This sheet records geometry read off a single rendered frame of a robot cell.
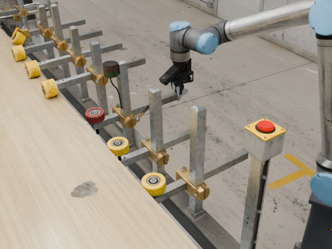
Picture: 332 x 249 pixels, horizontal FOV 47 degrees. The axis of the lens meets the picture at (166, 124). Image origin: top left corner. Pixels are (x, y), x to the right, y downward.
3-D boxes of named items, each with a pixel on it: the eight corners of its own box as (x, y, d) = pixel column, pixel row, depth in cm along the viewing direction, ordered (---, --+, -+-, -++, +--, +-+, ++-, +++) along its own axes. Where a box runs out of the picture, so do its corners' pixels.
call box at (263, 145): (261, 141, 99) (265, 116, 95) (281, 155, 94) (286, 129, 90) (241, 151, 96) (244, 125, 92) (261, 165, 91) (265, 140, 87)
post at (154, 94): (160, 184, 162) (155, 84, 135) (165, 188, 159) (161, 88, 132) (153, 187, 160) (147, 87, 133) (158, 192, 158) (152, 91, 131)
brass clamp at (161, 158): (152, 145, 159) (151, 135, 156) (170, 162, 149) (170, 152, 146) (140, 150, 156) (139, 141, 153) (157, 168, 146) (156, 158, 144)
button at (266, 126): (264, 123, 94) (265, 117, 93) (276, 131, 91) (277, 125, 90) (253, 129, 92) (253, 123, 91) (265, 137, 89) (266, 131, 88)
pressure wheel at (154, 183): (145, 194, 133) (143, 170, 126) (168, 196, 132) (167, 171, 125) (141, 212, 126) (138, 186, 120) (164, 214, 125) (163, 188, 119)
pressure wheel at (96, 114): (102, 126, 170) (99, 103, 163) (110, 134, 164) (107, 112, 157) (85, 132, 166) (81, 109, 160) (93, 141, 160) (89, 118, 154)
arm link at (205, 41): (222, 29, 156) (199, 22, 164) (204, 37, 150) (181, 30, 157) (221, 51, 162) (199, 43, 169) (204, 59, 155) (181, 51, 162)
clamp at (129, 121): (122, 112, 174) (121, 103, 171) (137, 126, 164) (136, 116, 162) (111, 116, 171) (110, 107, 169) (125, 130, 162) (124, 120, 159)
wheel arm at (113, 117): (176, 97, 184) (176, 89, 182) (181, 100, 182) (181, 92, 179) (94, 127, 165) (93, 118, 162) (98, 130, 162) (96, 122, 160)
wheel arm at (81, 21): (84, 22, 246) (83, 18, 244) (86, 23, 244) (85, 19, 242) (28, 35, 230) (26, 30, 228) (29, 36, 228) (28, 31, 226)
